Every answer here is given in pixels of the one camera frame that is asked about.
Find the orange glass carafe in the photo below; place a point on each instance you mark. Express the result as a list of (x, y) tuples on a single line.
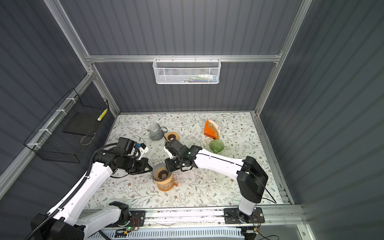
[(167, 184)]

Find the grey glass carafe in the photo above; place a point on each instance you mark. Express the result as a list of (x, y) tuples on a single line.
[(156, 132)]

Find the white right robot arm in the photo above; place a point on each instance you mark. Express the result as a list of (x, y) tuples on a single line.
[(250, 176)]

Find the white wire basket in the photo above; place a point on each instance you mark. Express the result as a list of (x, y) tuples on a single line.
[(195, 72)]

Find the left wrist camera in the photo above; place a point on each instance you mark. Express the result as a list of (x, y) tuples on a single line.
[(143, 150)]

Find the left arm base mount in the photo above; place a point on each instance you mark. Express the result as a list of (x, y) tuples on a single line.
[(121, 215)]

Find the green glass dripper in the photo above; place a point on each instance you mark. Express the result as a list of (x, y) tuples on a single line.
[(216, 146)]

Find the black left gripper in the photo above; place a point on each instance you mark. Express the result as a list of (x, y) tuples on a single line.
[(145, 163)]

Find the grey glass dripper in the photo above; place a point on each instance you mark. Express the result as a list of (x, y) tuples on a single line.
[(160, 172)]

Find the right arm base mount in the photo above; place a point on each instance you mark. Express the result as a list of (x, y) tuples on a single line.
[(235, 216)]

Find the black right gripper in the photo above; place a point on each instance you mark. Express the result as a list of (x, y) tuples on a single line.
[(170, 167)]

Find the black wire basket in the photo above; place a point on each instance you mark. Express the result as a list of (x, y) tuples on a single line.
[(50, 143)]

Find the black flat pad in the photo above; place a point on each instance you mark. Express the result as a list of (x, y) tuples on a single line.
[(82, 124)]

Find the yellow marker pen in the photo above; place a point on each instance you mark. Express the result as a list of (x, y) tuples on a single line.
[(101, 116)]

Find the orange coffee filter box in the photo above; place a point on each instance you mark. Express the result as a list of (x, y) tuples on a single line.
[(211, 130)]

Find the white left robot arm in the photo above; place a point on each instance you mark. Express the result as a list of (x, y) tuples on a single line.
[(63, 221)]

